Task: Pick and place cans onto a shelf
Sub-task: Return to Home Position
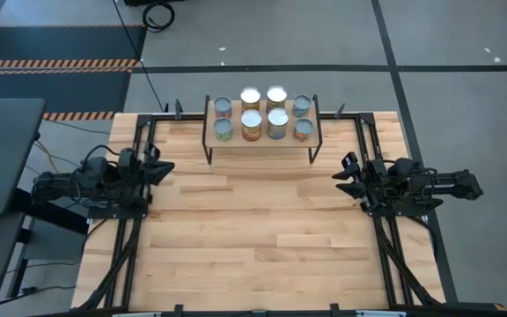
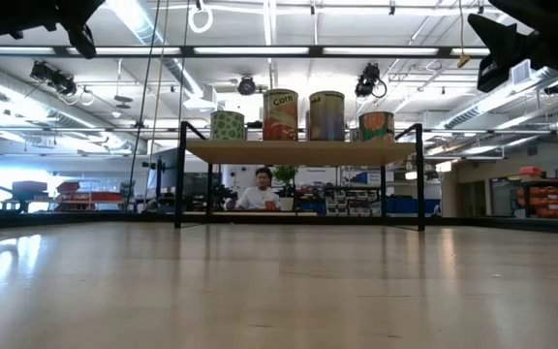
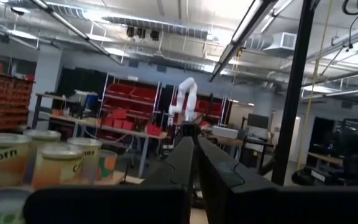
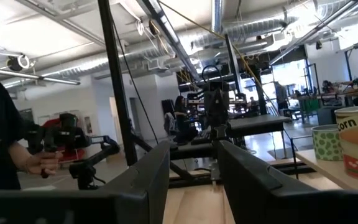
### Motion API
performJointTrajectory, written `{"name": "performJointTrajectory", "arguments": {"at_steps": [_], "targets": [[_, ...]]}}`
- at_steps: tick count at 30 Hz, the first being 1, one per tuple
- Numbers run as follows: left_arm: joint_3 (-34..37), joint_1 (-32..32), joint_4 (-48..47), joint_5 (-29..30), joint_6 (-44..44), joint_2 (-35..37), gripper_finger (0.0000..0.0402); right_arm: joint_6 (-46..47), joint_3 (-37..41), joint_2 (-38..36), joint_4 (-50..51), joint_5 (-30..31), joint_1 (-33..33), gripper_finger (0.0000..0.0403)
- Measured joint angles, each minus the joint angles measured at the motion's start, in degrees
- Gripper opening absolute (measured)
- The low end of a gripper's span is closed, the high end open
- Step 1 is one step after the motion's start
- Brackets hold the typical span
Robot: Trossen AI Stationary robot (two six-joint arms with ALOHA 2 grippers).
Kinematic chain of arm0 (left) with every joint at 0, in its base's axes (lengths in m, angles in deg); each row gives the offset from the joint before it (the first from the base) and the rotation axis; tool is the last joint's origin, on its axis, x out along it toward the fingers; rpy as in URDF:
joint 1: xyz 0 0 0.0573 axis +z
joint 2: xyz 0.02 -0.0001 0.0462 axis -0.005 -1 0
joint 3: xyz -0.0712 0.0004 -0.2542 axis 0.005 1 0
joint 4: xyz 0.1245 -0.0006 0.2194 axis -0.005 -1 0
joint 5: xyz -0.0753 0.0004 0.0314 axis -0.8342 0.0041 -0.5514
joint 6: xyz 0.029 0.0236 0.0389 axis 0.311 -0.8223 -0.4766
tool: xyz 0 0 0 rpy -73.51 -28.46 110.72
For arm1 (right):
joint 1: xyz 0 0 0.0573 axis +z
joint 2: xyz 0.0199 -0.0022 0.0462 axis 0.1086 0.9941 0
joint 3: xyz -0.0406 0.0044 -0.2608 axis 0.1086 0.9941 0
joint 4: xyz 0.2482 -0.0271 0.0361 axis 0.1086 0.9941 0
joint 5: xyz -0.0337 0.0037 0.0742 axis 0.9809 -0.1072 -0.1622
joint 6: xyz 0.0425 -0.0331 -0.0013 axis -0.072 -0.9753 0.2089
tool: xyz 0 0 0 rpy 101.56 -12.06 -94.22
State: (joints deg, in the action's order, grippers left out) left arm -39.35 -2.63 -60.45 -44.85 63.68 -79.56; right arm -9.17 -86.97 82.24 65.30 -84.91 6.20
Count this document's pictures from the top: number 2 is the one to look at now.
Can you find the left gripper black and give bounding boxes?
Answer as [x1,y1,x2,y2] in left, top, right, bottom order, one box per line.
[0,0,106,59]

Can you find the small orange and green can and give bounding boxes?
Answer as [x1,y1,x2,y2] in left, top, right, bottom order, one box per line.
[357,111,395,143]

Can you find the small green dotted can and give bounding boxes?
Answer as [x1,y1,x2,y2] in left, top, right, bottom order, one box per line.
[209,110,246,142]

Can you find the tall grey-purple can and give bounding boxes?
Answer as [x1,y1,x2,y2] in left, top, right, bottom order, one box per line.
[308,90,346,143]

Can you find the tall orange corn can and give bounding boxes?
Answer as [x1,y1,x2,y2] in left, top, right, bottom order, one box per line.
[263,88,299,143]

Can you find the wooden shelf with black legs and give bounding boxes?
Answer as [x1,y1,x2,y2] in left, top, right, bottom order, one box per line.
[174,120,425,232]

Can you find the black overhead beam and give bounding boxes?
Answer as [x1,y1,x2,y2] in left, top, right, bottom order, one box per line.
[0,45,493,60]

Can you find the red cart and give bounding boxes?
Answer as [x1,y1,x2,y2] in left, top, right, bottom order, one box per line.
[54,179,124,207]

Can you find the blue storage bins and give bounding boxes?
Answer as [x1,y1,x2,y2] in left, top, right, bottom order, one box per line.
[385,197,441,215]

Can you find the white storage drawers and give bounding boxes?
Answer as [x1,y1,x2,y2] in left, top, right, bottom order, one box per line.
[325,189,383,217]

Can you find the person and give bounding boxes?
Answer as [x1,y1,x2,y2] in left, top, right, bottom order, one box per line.
[224,166,283,212]

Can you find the green potted plant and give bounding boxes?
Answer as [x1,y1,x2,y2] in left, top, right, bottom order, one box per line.
[272,164,300,212]

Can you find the yellow hanging cord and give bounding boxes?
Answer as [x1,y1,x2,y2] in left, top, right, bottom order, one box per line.
[456,0,473,69]

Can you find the black hanging camera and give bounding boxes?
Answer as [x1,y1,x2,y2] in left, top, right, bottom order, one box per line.
[354,61,383,99]
[29,60,78,97]
[236,75,258,97]

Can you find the silver ceiling duct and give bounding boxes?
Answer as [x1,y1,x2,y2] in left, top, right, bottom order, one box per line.
[104,0,212,106]

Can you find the long thin black cable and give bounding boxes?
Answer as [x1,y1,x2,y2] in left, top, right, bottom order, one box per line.
[123,0,164,213]

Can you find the white hanging cable loop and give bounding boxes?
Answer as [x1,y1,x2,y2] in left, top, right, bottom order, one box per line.
[186,3,215,35]

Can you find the black aluminium table frame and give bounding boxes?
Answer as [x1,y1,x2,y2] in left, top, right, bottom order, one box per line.
[0,210,558,238]

